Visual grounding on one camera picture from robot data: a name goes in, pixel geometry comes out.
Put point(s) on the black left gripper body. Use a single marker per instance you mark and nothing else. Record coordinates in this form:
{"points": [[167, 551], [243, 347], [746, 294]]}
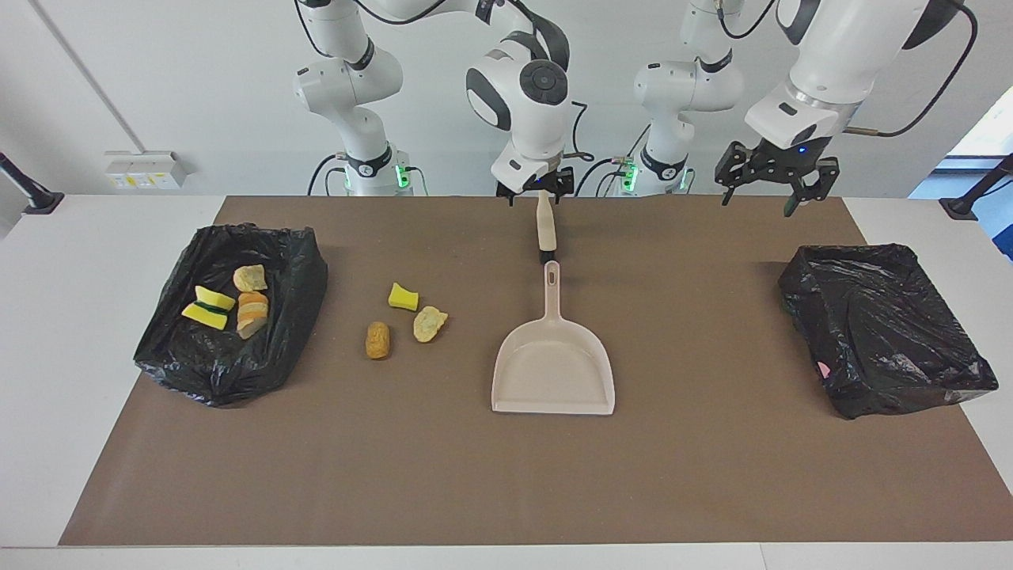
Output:
{"points": [[783, 156]]}

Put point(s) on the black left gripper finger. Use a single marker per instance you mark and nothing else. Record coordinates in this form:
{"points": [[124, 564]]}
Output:
{"points": [[726, 168], [819, 184]]}

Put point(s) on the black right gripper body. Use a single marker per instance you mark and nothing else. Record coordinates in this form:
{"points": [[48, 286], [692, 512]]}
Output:
{"points": [[540, 180]]}

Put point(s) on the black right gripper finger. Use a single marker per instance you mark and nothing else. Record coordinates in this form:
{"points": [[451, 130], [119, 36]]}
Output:
{"points": [[506, 194], [563, 184]]}

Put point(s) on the beige hand brush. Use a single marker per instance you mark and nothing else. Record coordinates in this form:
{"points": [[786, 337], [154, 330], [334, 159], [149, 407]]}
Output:
{"points": [[544, 229]]}

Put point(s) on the beige plastic dustpan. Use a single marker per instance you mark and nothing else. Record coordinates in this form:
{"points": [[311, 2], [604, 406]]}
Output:
{"points": [[554, 372]]}

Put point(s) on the beige orange layered bread piece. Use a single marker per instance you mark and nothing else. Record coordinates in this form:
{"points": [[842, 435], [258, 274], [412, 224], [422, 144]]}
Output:
{"points": [[253, 313]]}

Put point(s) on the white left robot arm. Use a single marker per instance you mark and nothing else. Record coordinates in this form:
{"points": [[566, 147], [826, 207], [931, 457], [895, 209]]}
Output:
{"points": [[831, 47]]}

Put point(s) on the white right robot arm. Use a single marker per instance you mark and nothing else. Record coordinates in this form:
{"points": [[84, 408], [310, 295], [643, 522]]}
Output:
{"points": [[530, 87]]}

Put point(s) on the black bag bin pink spot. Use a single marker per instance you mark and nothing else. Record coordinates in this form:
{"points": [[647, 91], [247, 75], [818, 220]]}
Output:
{"points": [[878, 332]]}

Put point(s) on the black bag lined bin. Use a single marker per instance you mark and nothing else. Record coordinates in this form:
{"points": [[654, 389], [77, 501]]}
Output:
{"points": [[229, 364]]}

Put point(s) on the small yellow sponge piece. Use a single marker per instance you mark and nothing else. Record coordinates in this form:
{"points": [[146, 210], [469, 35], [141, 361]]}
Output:
{"points": [[404, 297]]}

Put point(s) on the round beige bread piece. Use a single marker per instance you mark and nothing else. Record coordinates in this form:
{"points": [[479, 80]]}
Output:
{"points": [[429, 324]]}

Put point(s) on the black clamp stand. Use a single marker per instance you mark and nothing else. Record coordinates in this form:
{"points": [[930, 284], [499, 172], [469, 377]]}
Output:
{"points": [[973, 196], [32, 194]]}

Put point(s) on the brown croquette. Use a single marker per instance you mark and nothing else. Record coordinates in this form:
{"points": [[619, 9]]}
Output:
{"points": [[377, 340]]}

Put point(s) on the brown table mat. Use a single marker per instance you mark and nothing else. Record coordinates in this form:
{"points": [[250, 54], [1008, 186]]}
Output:
{"points": [[396, 491]]}

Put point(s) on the white wall socket box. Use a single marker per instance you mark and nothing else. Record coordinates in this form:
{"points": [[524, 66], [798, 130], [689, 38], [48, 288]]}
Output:
{"points": [[146, 169]]}

